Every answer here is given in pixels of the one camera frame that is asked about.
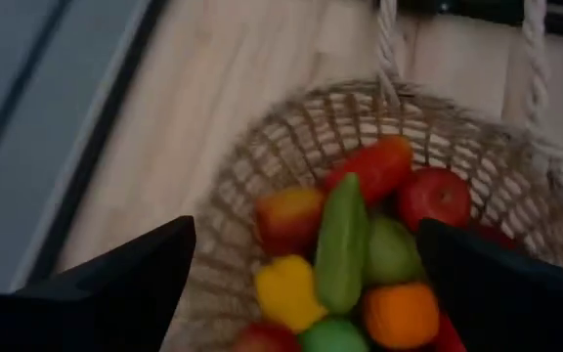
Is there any yellow bell pepper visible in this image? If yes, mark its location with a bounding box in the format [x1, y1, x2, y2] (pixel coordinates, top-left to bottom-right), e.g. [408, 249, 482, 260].
[254, 253, 329, 335]

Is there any glossy dark red fruit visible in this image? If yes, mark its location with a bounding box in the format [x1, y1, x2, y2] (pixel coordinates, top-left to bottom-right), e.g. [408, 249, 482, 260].
[466, 224, 522, 250]

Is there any green pear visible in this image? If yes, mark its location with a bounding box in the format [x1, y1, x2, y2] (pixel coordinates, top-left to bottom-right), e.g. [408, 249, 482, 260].
[363, 214, 427, 287]

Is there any green cucumber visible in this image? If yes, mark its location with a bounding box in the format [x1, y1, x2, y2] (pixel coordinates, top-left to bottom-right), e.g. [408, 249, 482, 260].
[314, 171, 370, 317]

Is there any red apple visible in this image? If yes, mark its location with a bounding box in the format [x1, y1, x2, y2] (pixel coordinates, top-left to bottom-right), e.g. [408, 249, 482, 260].
[394, 165, 473, 234]
[230, 321, 302, 352]

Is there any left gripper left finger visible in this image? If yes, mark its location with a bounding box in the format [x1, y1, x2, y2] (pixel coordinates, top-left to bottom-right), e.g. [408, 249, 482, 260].
[0, 217, 197, 352]

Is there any green apple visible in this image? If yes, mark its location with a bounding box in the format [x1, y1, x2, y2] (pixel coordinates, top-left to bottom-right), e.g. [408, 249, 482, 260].
[298, 316, 370, 352]

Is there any woven straw basket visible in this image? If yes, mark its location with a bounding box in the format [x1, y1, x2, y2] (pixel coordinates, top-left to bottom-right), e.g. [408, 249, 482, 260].
[163, 0, 563, 352]

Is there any dark red round fruit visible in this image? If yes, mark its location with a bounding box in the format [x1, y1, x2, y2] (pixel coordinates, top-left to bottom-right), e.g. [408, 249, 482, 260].
[430, 312, 468, 352]

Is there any large red bell pepper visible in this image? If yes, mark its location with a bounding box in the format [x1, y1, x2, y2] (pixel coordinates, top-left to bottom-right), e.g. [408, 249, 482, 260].
[324, 134, 414, 206]

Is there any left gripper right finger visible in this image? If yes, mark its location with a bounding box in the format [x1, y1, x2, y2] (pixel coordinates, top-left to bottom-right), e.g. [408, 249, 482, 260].
[416, 218, 563, 352]

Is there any red orange peach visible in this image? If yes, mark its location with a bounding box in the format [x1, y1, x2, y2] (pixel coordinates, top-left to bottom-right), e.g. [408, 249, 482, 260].
[254, 185, 326, 258]

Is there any orange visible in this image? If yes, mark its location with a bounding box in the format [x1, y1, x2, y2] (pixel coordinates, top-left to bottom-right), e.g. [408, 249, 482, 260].
[362, 282, 442, 351]

